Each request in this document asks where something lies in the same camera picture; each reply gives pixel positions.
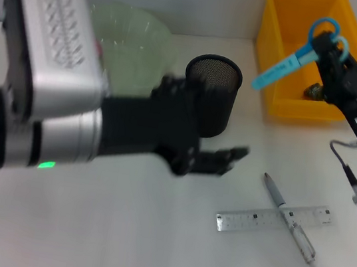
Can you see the black mesh pen cup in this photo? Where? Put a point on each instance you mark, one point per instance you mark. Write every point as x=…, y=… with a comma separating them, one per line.
x=220, y=79

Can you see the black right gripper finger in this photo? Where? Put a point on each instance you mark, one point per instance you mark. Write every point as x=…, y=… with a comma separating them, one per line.
x=325, y=58
x=344, y=57

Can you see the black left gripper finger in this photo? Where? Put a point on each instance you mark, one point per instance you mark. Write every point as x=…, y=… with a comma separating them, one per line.
x=218, y=159

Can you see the blue scissors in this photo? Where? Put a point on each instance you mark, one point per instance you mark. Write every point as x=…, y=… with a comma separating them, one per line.
x=282, y=68

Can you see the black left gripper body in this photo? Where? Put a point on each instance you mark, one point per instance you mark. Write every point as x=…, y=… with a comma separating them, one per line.
x=149, y=126

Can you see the clear plastic ruler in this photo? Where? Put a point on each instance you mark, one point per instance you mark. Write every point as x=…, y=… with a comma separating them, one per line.
x=246, y=219

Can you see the green glass fruit plate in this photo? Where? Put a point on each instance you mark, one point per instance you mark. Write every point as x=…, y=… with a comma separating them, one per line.
x=134, y=49

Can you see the silver ballpoint pen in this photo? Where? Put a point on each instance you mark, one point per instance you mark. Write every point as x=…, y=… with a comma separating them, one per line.
x=276, y=195

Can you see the yellow plastic bin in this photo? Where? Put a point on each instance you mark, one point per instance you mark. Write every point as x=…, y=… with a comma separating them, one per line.
x=280, y=38

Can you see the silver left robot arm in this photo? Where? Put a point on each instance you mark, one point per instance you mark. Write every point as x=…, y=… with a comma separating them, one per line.
x=13, y=135

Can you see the green plastic wrapper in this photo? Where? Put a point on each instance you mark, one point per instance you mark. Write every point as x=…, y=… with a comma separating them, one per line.
x=312, y=91

